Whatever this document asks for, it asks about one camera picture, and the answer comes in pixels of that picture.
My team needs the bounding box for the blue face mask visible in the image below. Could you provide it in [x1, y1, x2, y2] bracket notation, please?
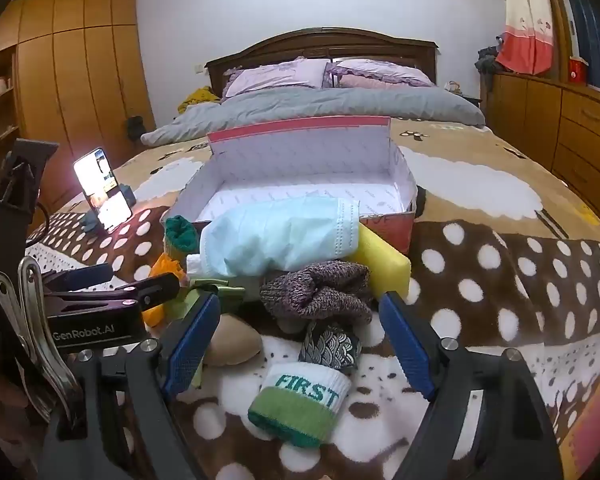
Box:
[199, 196, 362, 278]

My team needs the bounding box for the orange cloth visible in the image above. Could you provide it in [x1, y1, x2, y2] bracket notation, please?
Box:
[141, 252, 187, 328]

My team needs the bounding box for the white towel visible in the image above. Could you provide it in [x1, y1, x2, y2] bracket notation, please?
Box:
[186, 254, 231, 278]

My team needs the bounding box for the cardboard shoe box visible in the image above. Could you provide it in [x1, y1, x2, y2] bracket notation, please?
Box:
[157, 116, 420, 256]

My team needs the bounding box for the wooden wardrobe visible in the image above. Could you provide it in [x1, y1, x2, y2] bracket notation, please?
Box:
[0, 0, 156, 261]

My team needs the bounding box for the brown printed blanket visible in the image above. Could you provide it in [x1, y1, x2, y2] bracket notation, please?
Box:
[0, 115, 600, 480]

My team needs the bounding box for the yellow sponge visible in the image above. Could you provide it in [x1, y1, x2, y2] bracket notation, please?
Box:
[347, 222, 412, 301]

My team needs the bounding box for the olive green cloth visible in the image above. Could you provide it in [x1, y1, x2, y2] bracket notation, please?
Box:
[189, 276, 246, 318]

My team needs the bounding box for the white and green sock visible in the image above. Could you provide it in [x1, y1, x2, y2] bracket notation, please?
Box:
[247, 360, 353, 450]

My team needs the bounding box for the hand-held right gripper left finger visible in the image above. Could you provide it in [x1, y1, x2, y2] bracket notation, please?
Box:
[45, 291, 223, 480]

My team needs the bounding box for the yellow knitted cloth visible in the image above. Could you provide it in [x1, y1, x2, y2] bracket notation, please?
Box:
[177, 87, 221, 113]

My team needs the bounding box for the black cable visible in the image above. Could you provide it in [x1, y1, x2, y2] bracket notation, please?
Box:
[25, 202, 51, 248]

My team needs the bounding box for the dark wave patterned sock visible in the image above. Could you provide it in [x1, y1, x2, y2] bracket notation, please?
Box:
[298, 321, 363, 373]

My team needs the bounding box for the grey phone stand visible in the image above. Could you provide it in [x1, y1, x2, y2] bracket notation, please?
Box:
[80, 185, 137, 234]

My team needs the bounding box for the dark clothes pile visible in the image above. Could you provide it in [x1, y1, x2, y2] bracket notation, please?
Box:
[475, 35, 506, 75]

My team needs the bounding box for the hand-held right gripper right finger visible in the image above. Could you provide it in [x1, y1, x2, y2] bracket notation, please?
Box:
[377, 291, 566, 480]

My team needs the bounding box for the wooden dresser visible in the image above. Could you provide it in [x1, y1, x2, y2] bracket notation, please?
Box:
[480, 67, 600, 221]

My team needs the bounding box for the grey duvet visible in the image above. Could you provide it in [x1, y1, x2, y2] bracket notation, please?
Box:
[140, 86, 487, 147]

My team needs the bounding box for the lilac pillow with purple trim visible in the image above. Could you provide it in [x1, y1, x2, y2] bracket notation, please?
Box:
[325, 58, 436, 90]

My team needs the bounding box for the cream and coral curtain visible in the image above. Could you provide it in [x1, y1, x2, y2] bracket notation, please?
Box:
[495, 0, 556, 77]

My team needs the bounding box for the pink striped pillow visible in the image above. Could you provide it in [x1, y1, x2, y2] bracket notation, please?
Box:
[339, 74, 431, 91]

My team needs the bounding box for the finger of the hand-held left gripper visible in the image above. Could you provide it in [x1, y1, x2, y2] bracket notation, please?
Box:
[44, 263, 115, 292]
[45, 272, 181, 317]

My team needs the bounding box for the dark green sock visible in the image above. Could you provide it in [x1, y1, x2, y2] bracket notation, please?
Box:
[162, 215, 201, 261]

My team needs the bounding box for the lit smartphone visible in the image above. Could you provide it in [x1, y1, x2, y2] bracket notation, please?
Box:
[73, 147, 133, 235]

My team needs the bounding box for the dark wooden headboard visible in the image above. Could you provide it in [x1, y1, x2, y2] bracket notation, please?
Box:
[205, 27, 440, 92]

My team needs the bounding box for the purple grey knitted sock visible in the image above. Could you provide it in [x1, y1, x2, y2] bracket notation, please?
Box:
[259, 261, 374, 333]

